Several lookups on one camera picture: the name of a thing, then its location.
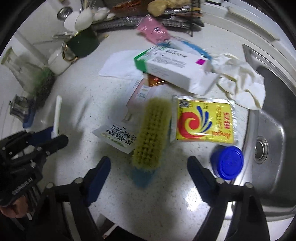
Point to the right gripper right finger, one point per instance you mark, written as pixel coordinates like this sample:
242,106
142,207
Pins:
248,220

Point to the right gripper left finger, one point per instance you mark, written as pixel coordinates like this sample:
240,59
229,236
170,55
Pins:
80,193

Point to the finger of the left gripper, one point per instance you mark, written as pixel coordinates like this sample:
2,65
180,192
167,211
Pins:
38,138
50,144

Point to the pink plastic bag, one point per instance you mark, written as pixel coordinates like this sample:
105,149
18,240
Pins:
154,31

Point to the person's left hand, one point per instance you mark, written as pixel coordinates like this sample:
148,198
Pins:
17,210

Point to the white plastic stick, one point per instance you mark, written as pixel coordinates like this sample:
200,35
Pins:
55,131

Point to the stainless steel sink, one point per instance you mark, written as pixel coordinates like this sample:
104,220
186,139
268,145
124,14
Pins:
269,144

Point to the blue bottle cap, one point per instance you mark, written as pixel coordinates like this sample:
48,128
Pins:
227,162

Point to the clear glass jar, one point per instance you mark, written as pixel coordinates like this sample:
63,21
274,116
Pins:
26,73

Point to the white sachet black text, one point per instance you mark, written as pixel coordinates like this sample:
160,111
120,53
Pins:
118,135

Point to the white mug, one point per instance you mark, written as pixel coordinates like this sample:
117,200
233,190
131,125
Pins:
56,62

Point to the yellow scrub brush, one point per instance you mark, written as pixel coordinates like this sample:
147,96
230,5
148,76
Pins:
151,141

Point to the green gold mug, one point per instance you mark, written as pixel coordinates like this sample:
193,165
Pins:
81,45

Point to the flat white paper sheet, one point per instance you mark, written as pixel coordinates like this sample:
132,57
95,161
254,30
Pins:
121,65

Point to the yellow yeast packet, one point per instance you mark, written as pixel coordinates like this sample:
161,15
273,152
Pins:
197,119

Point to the pink white leaflet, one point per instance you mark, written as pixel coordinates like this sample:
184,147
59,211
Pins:
137,97

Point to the white eggshell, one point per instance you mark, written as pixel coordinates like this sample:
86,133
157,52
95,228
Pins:
84,20

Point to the small orange wrapper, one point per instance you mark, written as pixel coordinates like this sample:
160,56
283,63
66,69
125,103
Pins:
155,81

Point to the small steel bowl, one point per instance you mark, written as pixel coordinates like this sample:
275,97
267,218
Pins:
64,12

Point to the crumpled white paper towel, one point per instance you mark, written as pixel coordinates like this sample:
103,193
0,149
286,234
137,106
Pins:
240,82

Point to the white green medicine box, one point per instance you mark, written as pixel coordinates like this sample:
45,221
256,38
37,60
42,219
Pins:
189,71

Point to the yellow sponge cloth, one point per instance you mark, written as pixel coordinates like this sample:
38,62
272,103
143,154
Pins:
158,7

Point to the black wire dish rack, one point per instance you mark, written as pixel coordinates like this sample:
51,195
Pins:
183,16

